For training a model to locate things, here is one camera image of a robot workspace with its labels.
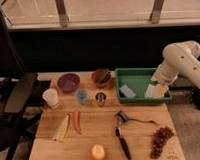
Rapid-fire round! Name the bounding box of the metal fork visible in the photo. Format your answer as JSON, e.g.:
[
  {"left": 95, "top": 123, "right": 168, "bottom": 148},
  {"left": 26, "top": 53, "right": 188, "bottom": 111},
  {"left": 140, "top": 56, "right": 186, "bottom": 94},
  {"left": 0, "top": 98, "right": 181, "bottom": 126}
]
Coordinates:
[{"left": 128, "top": 118, "right": 159, "bottom": 125}]

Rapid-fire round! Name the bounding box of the purple bowl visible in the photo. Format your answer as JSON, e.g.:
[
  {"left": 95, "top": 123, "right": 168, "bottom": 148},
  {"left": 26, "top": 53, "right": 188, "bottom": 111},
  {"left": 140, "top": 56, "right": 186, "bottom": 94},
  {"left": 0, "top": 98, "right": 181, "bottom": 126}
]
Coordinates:
[{"left": 57, "top": 73, "right": 80, "bottom": 93}]

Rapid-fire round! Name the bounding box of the wooden cutting board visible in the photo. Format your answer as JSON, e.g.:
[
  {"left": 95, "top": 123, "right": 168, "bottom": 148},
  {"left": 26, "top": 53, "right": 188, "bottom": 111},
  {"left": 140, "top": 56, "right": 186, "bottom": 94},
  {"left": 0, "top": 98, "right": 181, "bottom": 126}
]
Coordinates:
[{"left": 29, "top": 72, "right": 185, "bottom": 160}]

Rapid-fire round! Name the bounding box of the white plastic cup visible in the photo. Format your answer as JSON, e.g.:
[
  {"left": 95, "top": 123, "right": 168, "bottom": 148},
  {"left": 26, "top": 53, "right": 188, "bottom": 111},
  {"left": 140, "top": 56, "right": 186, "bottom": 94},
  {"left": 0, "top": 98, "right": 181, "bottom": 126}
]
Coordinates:
[{"left": 42, "top": 88, "right": 59, "bottom": 108}]

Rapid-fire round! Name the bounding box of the yellow sponge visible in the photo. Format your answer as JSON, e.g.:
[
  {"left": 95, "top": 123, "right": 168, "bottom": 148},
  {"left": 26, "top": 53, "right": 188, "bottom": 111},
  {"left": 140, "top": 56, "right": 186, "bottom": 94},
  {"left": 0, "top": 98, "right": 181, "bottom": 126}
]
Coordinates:
[{"left": 154, "top": 84, "right": 168, "bottom": 98}]

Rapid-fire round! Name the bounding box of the red-brown bowl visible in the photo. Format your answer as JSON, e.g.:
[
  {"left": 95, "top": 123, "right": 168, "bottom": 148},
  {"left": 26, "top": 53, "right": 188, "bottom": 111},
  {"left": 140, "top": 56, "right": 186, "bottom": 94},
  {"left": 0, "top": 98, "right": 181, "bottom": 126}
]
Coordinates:
[{"left": 91, "top": 68, "right": 111, "bottom": 88}]

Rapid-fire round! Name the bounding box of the bunch of red grapes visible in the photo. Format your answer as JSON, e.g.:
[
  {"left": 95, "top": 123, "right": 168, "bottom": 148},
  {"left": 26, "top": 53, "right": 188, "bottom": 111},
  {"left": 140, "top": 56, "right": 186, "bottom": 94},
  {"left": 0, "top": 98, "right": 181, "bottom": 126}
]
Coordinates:
[{"left": 150, "top": 127, "right": 174, "bottom": 159}]

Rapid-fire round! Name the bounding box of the green plastic tray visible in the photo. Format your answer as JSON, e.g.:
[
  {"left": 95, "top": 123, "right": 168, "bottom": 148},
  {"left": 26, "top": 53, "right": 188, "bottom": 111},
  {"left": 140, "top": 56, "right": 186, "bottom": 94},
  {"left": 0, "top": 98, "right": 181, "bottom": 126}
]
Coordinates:
[{"left": 114, "top": 67, "right": 171, "bottom": 104}]

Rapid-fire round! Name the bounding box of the blue plastic cup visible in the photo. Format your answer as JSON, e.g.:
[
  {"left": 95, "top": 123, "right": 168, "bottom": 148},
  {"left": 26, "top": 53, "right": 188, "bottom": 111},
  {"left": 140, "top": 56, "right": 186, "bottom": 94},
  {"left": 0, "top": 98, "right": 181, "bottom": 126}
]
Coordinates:
[{"left": 75, "top": 88, "right": 87, "bottom": 104}]

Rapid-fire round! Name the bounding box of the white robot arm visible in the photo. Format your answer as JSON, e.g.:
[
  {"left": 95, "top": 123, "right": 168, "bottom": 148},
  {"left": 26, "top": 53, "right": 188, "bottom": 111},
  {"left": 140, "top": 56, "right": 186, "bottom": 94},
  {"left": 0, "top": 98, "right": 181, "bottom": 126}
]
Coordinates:
[{"left": 144, "top": 40, "right": 200, "bottom": 98}]

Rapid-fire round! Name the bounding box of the black office chair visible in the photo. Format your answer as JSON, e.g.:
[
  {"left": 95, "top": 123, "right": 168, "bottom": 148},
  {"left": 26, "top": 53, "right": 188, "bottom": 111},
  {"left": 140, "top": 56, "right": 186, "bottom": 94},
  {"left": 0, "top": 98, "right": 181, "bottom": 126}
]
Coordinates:
[{"left": 0, "top": 11, "right": 41, "bottom": 160}]

